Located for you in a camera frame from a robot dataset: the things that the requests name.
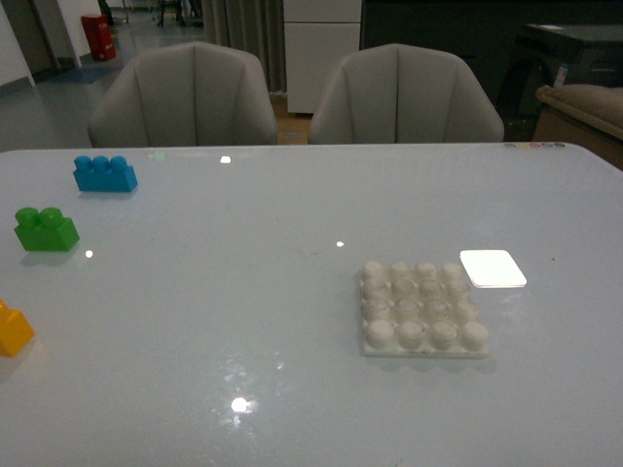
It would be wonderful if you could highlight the dark desk with cushion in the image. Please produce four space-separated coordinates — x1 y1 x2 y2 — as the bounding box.
495 24 622 168

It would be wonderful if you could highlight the white studded base plate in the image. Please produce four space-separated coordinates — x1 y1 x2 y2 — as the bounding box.
359 261 490 358

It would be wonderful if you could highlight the grey armchair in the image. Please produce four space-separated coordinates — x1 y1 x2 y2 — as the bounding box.
88 42 277 148
309 44 504 145

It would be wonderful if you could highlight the left grey armchair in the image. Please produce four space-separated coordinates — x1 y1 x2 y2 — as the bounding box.
88 42 277 148

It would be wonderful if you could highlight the blue three-stud toy block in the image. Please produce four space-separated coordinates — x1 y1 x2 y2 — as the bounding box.
73 156 138 193

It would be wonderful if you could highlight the green two-stud toy block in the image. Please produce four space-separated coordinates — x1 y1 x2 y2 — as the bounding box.
15 207 80 252

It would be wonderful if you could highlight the white filing cabinet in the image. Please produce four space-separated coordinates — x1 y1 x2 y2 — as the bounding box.
283 0 362 114

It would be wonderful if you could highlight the right grey armchair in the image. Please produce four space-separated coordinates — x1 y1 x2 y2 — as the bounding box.
309 44 504 145

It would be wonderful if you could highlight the red fire extinguisher box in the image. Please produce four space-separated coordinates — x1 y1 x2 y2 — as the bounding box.
81 14 117 61

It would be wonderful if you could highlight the grey curtain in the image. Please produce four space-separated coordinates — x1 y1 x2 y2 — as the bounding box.
202 0 287 94

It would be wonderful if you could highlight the yellow two-stud toy block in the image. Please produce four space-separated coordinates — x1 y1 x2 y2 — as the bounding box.
0 301 35 357

